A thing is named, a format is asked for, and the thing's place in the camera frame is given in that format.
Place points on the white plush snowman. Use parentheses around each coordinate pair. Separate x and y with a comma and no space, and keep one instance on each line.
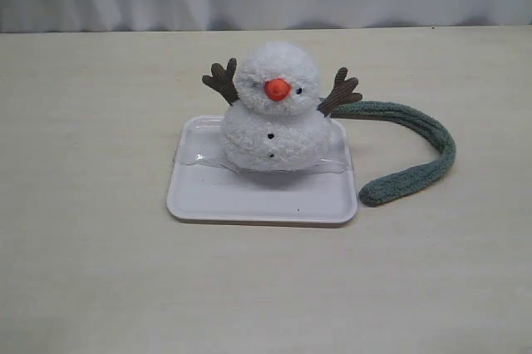
(276,119)

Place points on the green fleece scarf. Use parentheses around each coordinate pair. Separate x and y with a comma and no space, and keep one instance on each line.
(410,181)

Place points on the white plastic tray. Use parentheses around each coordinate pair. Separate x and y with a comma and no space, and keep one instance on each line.
(205,188)

